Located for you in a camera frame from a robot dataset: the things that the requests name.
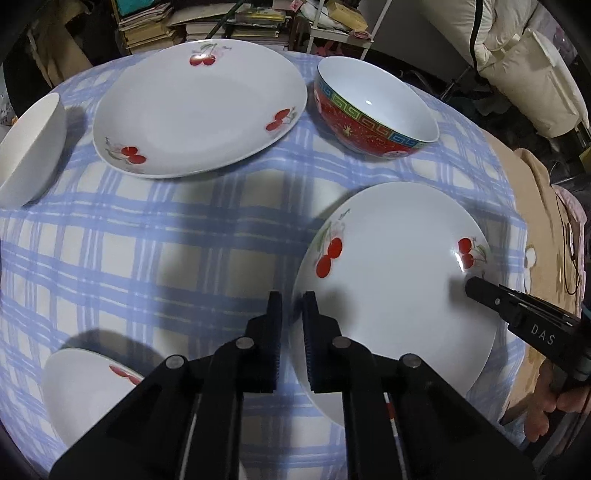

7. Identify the red patterned bowl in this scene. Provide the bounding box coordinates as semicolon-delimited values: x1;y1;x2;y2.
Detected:
315;56;439;160

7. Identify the person's right hand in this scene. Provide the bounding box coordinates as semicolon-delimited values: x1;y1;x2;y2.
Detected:
524;362;591;445

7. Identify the beige printed blanket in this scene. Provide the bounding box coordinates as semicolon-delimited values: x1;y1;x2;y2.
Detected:
480;129;591;462

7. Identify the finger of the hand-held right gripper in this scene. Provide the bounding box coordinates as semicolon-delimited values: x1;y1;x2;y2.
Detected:
465;276;522;324

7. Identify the white cherry print plate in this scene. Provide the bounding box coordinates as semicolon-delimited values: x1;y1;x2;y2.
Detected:
288;181;502;428
41;347;146;448
92;39;308;180

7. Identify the messy pile of books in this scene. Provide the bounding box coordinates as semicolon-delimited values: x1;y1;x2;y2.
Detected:
185;9;296;51

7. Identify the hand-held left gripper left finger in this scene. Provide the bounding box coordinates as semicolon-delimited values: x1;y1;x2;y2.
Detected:
48;291;283;480

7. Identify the blue checked tablecloth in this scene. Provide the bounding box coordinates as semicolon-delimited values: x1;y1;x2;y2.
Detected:
0;48;529;480

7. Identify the cream cushion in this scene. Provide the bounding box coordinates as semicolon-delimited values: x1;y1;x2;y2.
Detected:
478;28;589;139

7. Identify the plain white bowl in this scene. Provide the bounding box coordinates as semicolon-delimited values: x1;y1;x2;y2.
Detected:
0;92;66;208

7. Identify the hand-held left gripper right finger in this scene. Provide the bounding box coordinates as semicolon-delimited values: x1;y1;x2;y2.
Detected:
302;291;539;480

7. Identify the white zipped bedding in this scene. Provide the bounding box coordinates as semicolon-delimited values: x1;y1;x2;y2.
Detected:
418;0;543;72

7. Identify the white metal trolley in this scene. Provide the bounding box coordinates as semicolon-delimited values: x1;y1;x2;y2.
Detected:
307;0;393;56

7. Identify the tan cloth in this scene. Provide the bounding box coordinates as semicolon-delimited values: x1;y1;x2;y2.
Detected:
25;16;121;88

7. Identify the neat stack of books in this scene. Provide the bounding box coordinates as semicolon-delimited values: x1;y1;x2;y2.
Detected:
117;2;185;54

